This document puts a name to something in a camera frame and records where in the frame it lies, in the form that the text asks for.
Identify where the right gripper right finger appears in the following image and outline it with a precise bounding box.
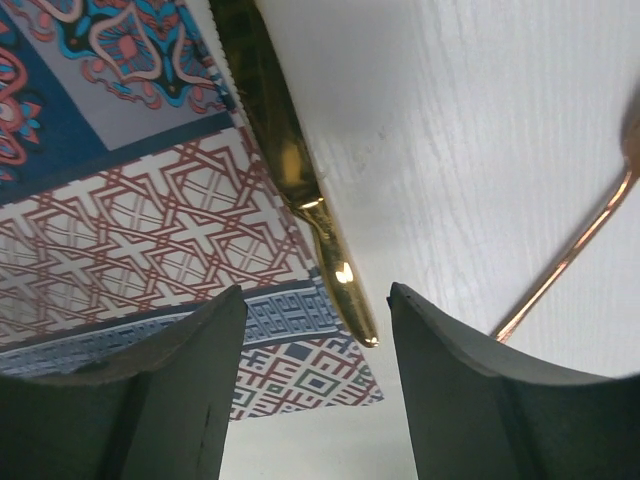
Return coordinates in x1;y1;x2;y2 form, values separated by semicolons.
388;283;639;479

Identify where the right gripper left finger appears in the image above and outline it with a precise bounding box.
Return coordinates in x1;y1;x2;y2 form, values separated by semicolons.
1;286;247;479

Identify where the patterned cloth placemat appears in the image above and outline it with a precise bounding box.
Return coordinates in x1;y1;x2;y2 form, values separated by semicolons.
1;1;384;420

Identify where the copper spoon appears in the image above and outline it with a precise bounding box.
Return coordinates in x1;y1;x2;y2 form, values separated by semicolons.
490;106;639;343

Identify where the gold knife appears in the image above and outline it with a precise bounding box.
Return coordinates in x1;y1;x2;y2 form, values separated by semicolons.
209;1;379;348

